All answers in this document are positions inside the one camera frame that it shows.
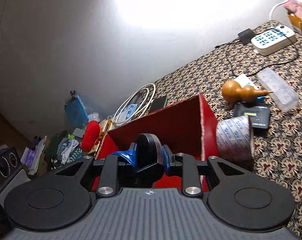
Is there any black power adapter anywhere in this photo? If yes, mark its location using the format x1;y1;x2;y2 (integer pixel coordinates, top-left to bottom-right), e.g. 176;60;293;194
238;28;255;45

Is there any thin black cable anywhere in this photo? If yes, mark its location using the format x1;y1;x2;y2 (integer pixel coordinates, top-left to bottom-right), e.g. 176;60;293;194
215;29;299;77

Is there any red cardboard box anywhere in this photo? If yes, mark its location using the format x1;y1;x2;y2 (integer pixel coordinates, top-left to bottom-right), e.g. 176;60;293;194
93;94;218;198

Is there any brown gourd ornament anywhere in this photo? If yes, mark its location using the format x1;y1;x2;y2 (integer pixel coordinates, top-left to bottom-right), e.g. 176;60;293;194
221;80;272;103

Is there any white power cord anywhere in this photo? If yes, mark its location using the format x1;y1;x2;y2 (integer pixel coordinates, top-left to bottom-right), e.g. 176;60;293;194
268;0;296;21

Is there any black smartphone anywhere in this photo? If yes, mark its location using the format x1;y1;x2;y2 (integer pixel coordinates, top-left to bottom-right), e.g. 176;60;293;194
149;96;168;113

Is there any clear plastic case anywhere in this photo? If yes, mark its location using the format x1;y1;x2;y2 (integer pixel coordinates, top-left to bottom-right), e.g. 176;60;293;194
257;68;299;113

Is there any white power strip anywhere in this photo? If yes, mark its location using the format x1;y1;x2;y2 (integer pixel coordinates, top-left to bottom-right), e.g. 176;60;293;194
251;25;297;56

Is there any black speaker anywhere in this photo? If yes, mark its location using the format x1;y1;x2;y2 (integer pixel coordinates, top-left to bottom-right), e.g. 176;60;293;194
0;147;22;194

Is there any black card device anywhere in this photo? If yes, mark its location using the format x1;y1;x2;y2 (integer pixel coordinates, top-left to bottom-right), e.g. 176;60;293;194
233;102;270;130

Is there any patterned paper cup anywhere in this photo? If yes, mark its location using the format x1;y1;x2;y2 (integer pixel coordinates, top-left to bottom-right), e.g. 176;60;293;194
216;115;254;162

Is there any blue plastic bag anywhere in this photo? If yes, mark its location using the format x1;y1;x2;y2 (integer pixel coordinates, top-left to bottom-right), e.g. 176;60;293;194
64;90;89;128

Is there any patterned tablecloth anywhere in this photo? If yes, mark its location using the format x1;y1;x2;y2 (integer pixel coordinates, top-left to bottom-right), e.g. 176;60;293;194
155;34;302;238

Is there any pile of patterned cloths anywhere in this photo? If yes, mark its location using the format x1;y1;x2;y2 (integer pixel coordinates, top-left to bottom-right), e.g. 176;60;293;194
44;131;84;171

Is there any black round disc object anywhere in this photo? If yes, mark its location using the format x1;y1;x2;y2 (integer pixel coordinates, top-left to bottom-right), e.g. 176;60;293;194
135;133;162;170

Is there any red plush cushion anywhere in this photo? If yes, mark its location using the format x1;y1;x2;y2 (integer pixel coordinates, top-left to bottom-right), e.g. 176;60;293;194
81;120;101;152

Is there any coiled white cable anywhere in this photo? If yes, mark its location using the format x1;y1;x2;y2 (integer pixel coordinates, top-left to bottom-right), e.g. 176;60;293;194
113;82;156;127

